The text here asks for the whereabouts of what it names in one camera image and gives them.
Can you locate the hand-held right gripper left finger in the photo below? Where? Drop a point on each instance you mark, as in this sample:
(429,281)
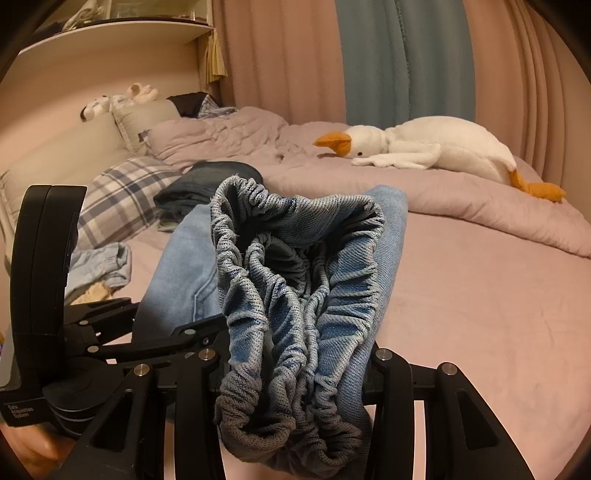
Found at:
(203,383)

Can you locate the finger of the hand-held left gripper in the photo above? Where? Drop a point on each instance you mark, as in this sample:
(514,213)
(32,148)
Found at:
(175,337)
(106,311)

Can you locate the pink bed sheet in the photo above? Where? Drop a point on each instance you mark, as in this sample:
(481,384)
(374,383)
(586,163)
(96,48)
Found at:
(461,332)

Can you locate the blue curtain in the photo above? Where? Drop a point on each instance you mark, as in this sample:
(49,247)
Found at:
(401,60)

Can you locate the pink curtain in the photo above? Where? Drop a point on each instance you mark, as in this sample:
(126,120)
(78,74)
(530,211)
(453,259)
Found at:
(531,69)
(277,55)

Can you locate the yellow hanging cloth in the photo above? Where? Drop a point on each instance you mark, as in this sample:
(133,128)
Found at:
(216,55)

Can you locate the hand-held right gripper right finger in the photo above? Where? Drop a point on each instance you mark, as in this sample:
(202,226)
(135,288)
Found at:
(392,392)

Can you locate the white bunny plush toy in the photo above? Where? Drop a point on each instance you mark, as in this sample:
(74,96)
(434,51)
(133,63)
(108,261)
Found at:
(136,94)

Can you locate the folded dark blue jeans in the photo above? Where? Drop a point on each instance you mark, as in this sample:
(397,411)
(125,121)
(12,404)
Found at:
(207,180)

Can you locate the blue plaid shirt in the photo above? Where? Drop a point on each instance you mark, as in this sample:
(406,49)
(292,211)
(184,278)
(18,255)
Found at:
(217,110)

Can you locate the light denim shirt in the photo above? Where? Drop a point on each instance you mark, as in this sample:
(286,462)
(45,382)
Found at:
(99,267)

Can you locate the white goose plush toy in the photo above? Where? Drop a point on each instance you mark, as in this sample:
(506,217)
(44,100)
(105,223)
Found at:
(438,138)

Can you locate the plaid pillow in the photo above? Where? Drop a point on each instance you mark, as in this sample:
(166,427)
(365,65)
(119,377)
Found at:
(120,194)

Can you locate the person's left hand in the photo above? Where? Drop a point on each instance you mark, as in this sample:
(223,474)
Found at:
(39,445)

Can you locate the pink duvet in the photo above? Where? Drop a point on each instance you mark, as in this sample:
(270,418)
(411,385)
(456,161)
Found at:
(461,207)

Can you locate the beige padded headboard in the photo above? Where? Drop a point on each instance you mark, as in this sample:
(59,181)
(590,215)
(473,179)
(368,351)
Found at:
(55,147)

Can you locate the light blue denim pants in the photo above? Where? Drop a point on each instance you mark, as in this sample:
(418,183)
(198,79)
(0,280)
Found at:
(323,300)

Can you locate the cream fuzzy cloth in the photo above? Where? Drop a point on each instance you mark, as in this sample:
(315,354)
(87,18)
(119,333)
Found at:
(94,293)

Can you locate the black and white plush toy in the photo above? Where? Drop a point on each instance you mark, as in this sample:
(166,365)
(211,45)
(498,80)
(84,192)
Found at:
(94,108)

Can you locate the white headboard shelf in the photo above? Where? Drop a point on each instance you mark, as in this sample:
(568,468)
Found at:
(115,37)

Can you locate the grey pillow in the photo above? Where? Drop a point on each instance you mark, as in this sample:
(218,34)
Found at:
(143,120)

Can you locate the dark brown garment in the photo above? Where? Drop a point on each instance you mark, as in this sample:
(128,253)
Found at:
(187,104)

